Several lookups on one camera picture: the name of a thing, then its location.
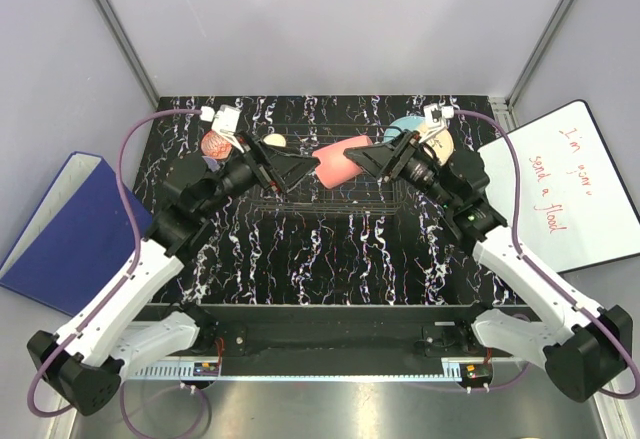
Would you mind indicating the purple cup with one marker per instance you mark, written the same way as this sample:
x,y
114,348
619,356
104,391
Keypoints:
x,y
213,164

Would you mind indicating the blue ring binder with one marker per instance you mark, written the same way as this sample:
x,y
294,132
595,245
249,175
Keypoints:
x,y
78,237

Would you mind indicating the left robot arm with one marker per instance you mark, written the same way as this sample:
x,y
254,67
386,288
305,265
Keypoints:
x,y
87,359

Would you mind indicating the cream and brown mug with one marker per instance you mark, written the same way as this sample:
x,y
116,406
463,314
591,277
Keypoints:
x,y
275,140

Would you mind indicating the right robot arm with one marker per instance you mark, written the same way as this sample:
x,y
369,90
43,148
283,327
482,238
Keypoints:
x,y
579,344

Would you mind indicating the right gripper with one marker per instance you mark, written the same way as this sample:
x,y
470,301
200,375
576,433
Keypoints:
x,y
388,159

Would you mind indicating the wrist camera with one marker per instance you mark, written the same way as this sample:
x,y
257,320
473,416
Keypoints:
x,y
226,120
437,117

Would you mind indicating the cream and blue plate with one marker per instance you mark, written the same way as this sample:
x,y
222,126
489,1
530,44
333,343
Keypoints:
x,y
425,134

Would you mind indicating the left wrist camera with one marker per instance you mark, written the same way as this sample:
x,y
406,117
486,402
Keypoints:
x,y
226,120

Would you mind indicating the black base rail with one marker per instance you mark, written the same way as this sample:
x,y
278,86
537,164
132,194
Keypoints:
x,y
342,342

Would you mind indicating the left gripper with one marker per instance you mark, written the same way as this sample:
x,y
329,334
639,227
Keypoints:
x,y
276,171

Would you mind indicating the pink cup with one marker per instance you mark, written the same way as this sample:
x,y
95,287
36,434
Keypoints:
x,y
334,168

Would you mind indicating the wire dish rack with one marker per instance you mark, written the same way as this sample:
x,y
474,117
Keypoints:
x,y
363,194

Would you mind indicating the whiteboard with red writing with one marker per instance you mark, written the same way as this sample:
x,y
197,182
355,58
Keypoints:
x,y
555,178

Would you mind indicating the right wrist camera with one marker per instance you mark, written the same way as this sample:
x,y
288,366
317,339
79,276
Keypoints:
x,y
437,117

